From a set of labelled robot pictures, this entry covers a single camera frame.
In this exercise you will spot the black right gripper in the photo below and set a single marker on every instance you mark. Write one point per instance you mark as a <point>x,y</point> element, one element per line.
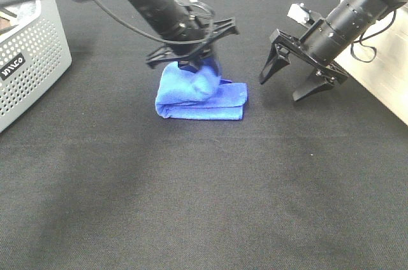
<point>318,46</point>

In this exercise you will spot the grey perforated laundry basket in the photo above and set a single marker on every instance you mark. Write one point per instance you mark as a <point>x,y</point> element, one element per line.
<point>34,55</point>

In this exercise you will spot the grey towel in basket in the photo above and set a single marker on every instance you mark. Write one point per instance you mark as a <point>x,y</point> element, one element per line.
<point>25,10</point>

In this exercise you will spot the white plastic storage box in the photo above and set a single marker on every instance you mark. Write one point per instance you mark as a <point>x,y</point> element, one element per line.
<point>381,65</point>

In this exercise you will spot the black tablecloth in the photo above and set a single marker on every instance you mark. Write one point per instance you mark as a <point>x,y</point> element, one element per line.
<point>93,178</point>

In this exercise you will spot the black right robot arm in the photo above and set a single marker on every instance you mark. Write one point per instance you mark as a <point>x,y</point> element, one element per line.
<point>351,18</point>

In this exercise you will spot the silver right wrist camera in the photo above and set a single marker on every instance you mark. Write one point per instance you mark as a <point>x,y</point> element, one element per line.
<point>299,13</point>

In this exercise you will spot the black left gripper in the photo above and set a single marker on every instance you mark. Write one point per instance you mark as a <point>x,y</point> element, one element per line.
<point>192,55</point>

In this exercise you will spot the blue microfibre towel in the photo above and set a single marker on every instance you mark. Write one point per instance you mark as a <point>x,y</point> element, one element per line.
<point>202,95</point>

